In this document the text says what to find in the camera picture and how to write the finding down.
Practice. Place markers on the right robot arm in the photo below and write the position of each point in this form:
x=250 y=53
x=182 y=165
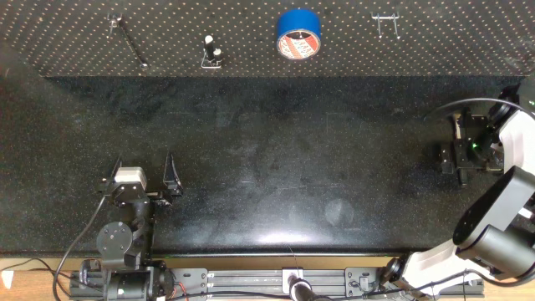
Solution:
x=493 y=221

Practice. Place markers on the mounting rail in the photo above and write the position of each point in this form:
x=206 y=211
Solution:
x=251 y=281

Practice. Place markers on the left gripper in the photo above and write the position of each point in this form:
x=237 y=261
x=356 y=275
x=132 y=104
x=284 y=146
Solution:
x=125 y=194

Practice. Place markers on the wrench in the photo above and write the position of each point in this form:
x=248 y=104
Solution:
x=131 y=44

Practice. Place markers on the roll of blue tape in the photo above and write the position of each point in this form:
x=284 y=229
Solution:
x=299 y=29

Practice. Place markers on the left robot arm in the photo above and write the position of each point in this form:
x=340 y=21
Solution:
x=125 y=246

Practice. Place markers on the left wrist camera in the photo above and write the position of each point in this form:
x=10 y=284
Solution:
x=130 y=176

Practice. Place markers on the metal hook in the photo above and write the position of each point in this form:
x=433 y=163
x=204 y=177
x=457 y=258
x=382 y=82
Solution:
x=211 y=65
x=113 y=21
x=379 y=23

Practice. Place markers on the black pegboard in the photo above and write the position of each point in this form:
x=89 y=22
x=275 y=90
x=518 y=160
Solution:
x=251 y=58

